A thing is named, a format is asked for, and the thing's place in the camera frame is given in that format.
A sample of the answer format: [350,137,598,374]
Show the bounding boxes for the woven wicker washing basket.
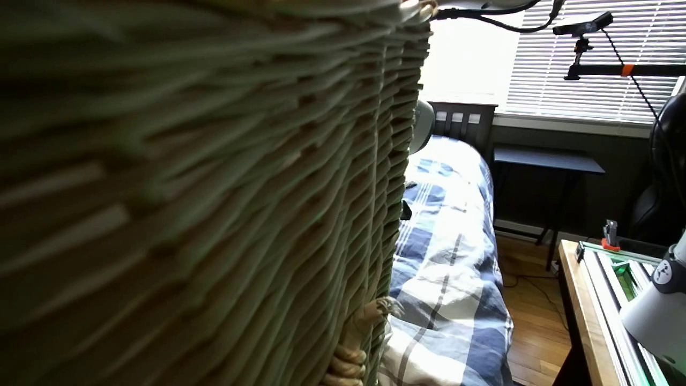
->
[0,0,435,386]

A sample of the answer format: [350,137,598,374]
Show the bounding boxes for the dark wooden bed headboard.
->
[430,101,495,162]

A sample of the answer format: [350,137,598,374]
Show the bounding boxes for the blue white plaid bedsheet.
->
[376,135,515,386]

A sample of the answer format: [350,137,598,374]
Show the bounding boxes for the dark blue side table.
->
[490,147,605,265]

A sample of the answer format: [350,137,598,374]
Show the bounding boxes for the small red grey clamp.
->
[599,219,620,251]

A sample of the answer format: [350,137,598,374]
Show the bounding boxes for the green white board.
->
[578,243,686,386]

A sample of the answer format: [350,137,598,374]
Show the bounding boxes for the light wooden desk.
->
[553,241,628,386]

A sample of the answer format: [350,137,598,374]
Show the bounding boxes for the black office chair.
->
[629,94,686,244]

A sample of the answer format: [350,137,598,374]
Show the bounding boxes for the white desk lamp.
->
[620,232,686,374]

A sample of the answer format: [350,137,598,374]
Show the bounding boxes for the white window blinds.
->
[503,0,686,124]

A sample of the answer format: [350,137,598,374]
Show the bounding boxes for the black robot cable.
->
[430,0,567,38]

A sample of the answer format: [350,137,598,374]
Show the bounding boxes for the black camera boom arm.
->
[563,38,686,79]

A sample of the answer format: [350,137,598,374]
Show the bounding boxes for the black camera on mount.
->
[553,12,613,38]

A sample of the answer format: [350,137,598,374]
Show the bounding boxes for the black camera cable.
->
[599,28,660,124]

